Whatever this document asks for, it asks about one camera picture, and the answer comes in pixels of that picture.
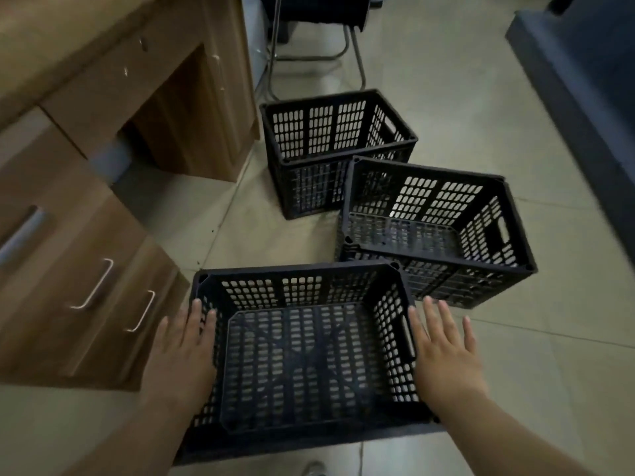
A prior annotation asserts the person's right hand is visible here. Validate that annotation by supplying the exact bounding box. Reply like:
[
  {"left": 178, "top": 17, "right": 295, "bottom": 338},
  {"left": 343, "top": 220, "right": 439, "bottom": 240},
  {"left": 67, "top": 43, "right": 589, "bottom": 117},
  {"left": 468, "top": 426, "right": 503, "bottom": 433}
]
[{"left": 406, "top": 296, "right": 492, "bottom": 410}]

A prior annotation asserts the person's left hand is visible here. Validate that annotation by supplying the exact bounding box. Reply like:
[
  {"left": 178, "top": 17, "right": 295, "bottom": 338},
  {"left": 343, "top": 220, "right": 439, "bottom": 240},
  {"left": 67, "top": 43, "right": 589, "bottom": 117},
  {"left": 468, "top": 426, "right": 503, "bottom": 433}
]
[{"left": 140, "top": 297, "right": 219, "bottom": 420}]

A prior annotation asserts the black plastic crate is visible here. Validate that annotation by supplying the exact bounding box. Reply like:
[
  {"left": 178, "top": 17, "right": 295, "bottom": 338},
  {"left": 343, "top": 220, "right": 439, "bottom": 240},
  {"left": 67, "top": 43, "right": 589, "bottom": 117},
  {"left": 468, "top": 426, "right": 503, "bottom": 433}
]
[
  {"left": 335, "top": 155, "right": 539, "bottom": 311},
  {"left": 259, "top": 89, "right": 419, "bottom": 221},
  {"left": 173, "top": 260, "right": 443, "bottom": 464}
]

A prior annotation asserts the person's left forearm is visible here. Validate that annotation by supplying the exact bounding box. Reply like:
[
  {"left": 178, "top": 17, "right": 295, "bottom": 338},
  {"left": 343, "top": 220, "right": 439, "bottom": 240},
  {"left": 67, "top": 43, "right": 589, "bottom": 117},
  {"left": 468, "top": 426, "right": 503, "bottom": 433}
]
[{"left": 62, "top": 393, "right": 199, "bottom": 476}]

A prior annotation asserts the person's right forearm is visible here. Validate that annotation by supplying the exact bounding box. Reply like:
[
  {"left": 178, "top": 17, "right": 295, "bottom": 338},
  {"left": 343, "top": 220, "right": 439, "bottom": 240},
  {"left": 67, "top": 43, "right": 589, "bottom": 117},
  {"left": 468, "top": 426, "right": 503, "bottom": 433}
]
[{"left": 431, "top": 386, "right": 596, "bottom": 476}]

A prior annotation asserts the brown wooden desk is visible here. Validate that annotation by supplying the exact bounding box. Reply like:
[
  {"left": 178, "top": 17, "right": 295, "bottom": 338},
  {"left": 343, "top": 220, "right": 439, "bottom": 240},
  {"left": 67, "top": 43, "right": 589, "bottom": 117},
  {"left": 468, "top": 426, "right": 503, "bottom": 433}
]
[{"left": 0, "top": 0, "right": 261, "bottom": 392}]

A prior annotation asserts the dark blue sofa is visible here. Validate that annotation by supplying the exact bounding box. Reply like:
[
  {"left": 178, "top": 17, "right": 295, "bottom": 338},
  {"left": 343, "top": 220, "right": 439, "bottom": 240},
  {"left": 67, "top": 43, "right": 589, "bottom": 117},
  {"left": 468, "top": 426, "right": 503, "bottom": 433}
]
[{"left": 505, "top": 0, "right": 635, "bottom": 276}]

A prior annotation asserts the silver drawer handle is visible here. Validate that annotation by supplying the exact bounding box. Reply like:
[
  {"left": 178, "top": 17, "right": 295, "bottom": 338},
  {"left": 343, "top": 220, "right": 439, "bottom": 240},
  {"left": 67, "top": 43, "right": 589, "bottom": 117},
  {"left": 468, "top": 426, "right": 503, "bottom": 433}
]
[
  {"left": 0, "top": 205, "right": 46, "bottom": 267},
  {"left": 69, "top": 258, "right": 115, "bottom": 311},
  {"left": 124, "top": 290, "right": 157, "bottom": 334}
]

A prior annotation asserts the black chair with chrome frame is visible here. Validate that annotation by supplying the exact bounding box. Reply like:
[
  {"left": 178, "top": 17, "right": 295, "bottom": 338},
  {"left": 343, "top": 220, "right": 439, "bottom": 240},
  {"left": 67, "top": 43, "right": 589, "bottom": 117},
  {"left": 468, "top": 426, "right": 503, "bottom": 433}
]
[{"left": 260, "top": 0, "right": 373, "bottom": 102}]

